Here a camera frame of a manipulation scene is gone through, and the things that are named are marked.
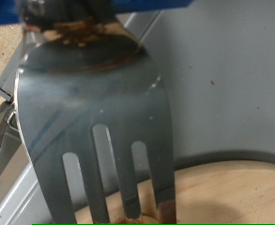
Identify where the silver toaster oven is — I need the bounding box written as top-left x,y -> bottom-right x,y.
0,0 -> 275,225

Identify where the round wooden plate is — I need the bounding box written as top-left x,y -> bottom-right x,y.
74,160 -> 275,225

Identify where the metal spatula with blue block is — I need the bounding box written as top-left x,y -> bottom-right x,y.
0,0 -> 194,225

